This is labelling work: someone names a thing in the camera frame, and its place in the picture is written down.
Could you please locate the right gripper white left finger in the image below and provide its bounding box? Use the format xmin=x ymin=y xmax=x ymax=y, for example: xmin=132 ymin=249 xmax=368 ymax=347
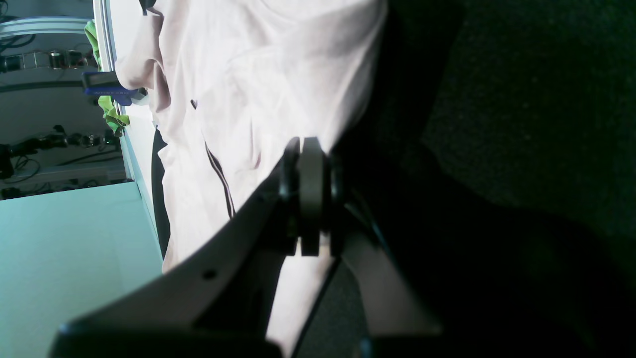
xmin=50 ymin=138 xmax=300 ymax=358

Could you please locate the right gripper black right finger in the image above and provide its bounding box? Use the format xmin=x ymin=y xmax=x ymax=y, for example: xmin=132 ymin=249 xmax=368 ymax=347
xmin=301 ymin=137 xmax=443 ymax=338

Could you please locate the pink T-shirt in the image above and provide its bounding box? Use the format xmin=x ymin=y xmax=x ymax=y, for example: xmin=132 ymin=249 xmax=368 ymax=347
xmin=115 ymin=0 xmax=388 ymax=356

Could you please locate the black table cloth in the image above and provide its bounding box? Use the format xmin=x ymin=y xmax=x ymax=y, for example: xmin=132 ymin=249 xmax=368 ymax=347
xmin=152 ymin=0 xmax=636 ymax=358

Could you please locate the green cloth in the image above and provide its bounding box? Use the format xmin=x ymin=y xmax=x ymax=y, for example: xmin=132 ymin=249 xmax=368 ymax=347
xmin=84 ymin=19 xmax=130 ymax=137

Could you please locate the white base frame left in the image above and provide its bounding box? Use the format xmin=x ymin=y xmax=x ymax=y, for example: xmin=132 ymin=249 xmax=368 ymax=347
xmin=0 ymin=0 xmax=164 ymax=358

